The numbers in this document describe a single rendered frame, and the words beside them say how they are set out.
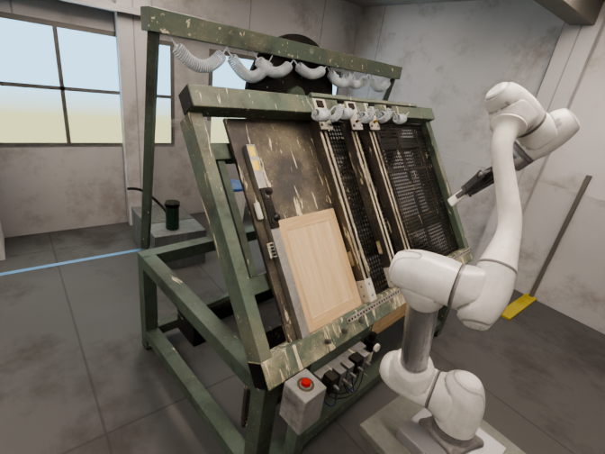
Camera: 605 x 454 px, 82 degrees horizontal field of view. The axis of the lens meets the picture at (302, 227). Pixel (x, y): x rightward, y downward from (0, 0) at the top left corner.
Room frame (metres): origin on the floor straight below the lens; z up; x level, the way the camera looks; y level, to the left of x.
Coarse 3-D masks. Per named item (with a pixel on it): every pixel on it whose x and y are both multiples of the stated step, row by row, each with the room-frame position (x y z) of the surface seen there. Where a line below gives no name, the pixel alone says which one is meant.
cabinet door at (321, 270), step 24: (312, 216) 1.73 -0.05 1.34; (288, 240) 1.54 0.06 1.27; (312, 240) 1.65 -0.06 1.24; (336, 240) 1.76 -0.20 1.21; (312, 264) 1.57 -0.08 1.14; (336, 264) 1.67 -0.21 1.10; (312, 288) 1.49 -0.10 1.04; (336, 288) 1.58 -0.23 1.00; (312, 312) 1.41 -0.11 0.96; (336, 312) 1.50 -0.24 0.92
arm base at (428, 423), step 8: (432, 416) 1.02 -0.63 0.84; (424, 424) 0.99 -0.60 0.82; (432, 424) 0.98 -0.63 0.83; (432, 432) 0.96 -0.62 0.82; (440, 432) 0.94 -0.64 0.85; (440, 440) 0.93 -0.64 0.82; (448, 440) 0.92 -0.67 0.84; (456, 440) 0.91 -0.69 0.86; (464, 440) 0.91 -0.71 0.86; (472, 440) 0.93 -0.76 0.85; (480, 440) 0.95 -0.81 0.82; (448, 448) 0.90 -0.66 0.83; (456, 448) 0.90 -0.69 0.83; (464, 448) 0.90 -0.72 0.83; (472, 448) 0.92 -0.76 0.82
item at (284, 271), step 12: (252, 144) 1.67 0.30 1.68; (252, 168) 1.60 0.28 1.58; (252, 180) 1.60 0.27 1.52; (264, 180) 1.61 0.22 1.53; (264, 216) 1.52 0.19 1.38; (276, 228) 1.51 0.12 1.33; (276, 240) 1.47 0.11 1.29; (276, 252) 1.44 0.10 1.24; (276, 264) 1.43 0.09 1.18; (288, 264) 1.44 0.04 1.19; (288, 276) 1.41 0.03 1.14; (288, 288) 1.37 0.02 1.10; (288, 300) 1.36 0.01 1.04; (300, 312) 1.34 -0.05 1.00; (300, 324) 1.31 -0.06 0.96; (300, 336) 1.29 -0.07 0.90
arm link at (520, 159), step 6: (516, 144) 1.18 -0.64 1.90; (516, 150) 1.16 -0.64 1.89; (522, 150) 1.16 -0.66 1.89; (516, 156) 1.16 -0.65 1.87; (522, 156) 1.15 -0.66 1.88; (516, 162) 1.16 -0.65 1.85; (522, 162) 1.15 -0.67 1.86; (528, 162) 1.15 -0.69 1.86; (516, 168) 1.16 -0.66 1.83; (522, 168) 1.17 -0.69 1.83
